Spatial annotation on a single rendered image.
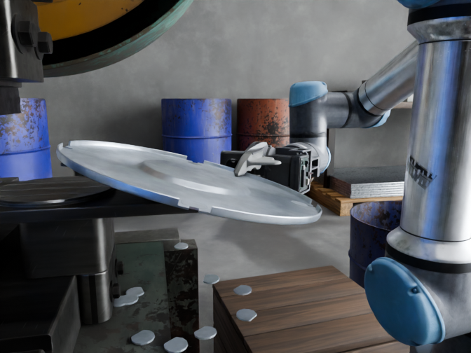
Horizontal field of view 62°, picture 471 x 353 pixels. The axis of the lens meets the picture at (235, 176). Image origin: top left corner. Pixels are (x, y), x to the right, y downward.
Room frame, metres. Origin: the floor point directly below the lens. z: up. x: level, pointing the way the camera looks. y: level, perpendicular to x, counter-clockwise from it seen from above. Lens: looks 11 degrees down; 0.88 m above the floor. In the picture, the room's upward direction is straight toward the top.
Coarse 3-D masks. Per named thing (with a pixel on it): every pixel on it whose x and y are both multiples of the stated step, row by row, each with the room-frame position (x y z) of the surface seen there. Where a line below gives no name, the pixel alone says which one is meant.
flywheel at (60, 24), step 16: (64, 0) 0.72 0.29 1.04; (80, 0) 0.73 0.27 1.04; (96, 0) 0.73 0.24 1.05; (112, 0) 0.74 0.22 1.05; (128, 0) 0.75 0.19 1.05; (144, 0) 0.75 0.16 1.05; (48, 16) 0.72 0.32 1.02; (64, 16) 0.72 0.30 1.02; (80, 16) 0.73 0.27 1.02; (96, 16) 0.73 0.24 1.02; (112, 16) 0.74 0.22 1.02; (128, 16) 0.77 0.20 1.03; (48, 32) 0.72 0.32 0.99; (64, 32) 0.72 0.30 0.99; (80, 32) 0.73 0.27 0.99; (96, 32) 0.76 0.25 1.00; (112, 32) 0.83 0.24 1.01
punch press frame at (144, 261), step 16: (128, 256) 0.56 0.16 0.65; (144, 256) 0.56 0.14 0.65; (160, 256) 0.56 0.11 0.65; (128, 272) 0.50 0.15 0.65; (144, 272) 0.50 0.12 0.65; (160, 272) 0.50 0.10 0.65; (128, 288) 0.46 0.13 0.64; (144, 288) 0.46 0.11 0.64; (160, 288) 0.46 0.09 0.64; (144, 304) 0.42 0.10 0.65; (160, 304) 0.42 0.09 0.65; (112, 320) 0.38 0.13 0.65; (128, 320) 0.38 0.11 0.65; (144, 320) 0.38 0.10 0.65; (160, 320) 0.38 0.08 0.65; (80, 336) 0.35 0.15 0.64; (96, 336) 0.35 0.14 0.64; (112, 336) 0.35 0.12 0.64; (128, 336) 0.35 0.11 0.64; (160, 336) 0.35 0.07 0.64; (80, 352) 0.33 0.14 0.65; (96, 352) 0.33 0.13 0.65; (112, 352) 0.33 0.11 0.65; (128, 352) 0.33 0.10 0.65; (144, 352) 0.33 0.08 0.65; (160, 352) 0.33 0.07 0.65
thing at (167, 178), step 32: (64, 160) 0.34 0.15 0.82; (96, 160) 0.39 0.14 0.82; (128, 160) 0.44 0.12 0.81; (160, 160) 0.46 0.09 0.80; (128, 192) 0.30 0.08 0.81; (160, 192) 0.32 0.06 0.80; (192, 192) 0.36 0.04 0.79; (224, 192) 0.39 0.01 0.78; (256, 192) 0.45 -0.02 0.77; (288, 192) 0.51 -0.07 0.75; (288, 224) 0.33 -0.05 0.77
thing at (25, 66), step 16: (0, 0) 0.36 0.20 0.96; (16, 0) 0.38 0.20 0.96; (0, 16) 0.36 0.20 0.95; (16, 16) 0.37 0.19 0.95; (32, 16) 0.43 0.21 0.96; (0, 32) 0.36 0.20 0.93; (16, 32) 0.36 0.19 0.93; (32, 32) 0.37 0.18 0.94; (0, 48) 0.36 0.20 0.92; (16, 48) 0.37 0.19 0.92; (32, 48) 0.42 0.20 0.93; (48, 48) 0.43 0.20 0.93; (0, 64) 0.35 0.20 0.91; (16, 64) 0.36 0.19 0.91; (32, 64) 0.41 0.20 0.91; (0, 80) 0.40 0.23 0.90; (16, 80) 0.40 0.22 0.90; (32, 80) 0.41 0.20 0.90
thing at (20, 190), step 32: (0, 192) 0.39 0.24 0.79; (32, 192) 0.39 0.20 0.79; (64, 192) 0.39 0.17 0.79; (96, 192) 0.39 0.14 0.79; (32, 224) 0.36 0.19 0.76; (64, 224) 0.36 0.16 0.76; (96, 224) 0.37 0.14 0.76; (32, 256) 0.36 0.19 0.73; (64, 256) 0.36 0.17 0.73; (96, 256) 0.37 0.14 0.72; (96, 288) 0.37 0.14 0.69; (96, 320) 0.37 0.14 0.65
